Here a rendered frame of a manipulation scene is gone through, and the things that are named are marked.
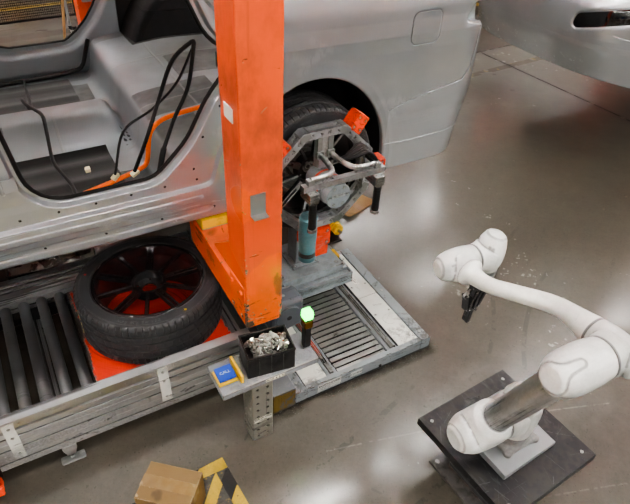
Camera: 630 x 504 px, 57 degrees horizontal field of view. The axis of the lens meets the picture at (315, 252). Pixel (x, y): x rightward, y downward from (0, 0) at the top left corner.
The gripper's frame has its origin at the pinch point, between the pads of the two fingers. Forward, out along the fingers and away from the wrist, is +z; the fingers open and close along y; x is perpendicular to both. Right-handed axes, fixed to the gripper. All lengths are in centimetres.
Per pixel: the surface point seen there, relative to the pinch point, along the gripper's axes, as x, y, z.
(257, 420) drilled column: 27, -79, 58
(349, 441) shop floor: 6, -42, 70
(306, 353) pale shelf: 29, -56, 26
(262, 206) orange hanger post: 48, -69, -41
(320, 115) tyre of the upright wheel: 99, -15, -42
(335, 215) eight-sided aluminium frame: 89, -7, 10
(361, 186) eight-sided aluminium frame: 90, 7, -4
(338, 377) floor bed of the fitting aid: 35, -31, 64
